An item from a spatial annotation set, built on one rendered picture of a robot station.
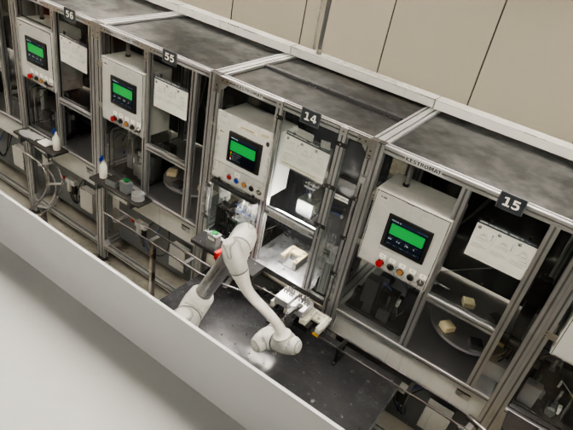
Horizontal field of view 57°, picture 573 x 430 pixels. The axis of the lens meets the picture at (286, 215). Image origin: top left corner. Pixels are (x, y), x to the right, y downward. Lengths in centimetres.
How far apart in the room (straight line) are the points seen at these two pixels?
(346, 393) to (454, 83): 410
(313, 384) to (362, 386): 30
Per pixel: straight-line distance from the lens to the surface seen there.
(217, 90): 325
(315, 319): 326
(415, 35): 643
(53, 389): 41
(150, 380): 41
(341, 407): 312
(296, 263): 346
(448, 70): 634
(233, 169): 333
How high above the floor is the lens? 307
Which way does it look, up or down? 32 degrees down
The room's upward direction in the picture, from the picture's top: 12 degrees clockwise
